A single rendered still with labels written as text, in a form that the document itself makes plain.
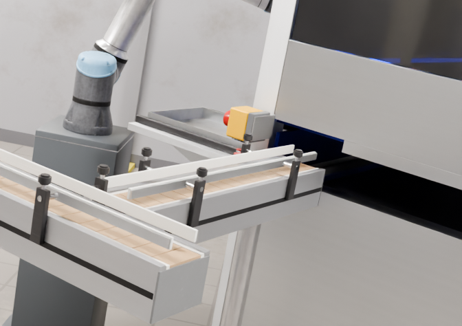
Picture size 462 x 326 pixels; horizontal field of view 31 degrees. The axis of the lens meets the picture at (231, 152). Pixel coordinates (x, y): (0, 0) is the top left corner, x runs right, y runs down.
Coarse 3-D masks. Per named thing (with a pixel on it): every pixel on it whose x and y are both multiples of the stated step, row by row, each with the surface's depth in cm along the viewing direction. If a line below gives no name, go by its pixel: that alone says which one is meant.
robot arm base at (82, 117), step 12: (72, 108) 248; (84, 108) 246; (96, 108) 246; (108, 108) 250; (72, 120) 246; (84, 120) 246; (96, 120) 246; (108, 120) 250; (84, 132) 246; (96, 132) 247; (108, 132) 250
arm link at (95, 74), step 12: (84, 60) 244; (96, 60) 244; (108, 60) 246; (84, 72) 244; (96, 72) 243; (108, 72) 245; (84, 84) 244; (96, 84) 244; (108, 84) 246; (84, 96) 245; (96, 96) 245; (108, 96) 248
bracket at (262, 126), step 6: (258, 120) 196; (264, 120) 198; (270, 120) 201; (258, 126) 197; (264, 126) 199; (270, 126) 201; (252, 132) 195; (258, 132) 198; (264, 132) 200; (270, 132) 202; (252, 138) 196; (258, 138) 198; (264, 138) 201
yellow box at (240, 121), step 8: (232, 112) 198; (240, 112) 197; (248, 112) 196; (256, 112) 197; (264, 112) 199; (232, 120) 198; (240, 120) 197; (248, 120) 196; (232, 128) 198; (240, 128) 197; (248, 128) 196; (232, 136) 199; (240, 136) 197
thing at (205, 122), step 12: (192, 108) 249; (204, 108) 254; (168, 120) 229; (180, 120) 245; (192, 120) 248; (204, 120) 251; (216, 120) 251; (192, 132) 225; (204, 132) 222; (216, 132) 238; (240, 144) 216
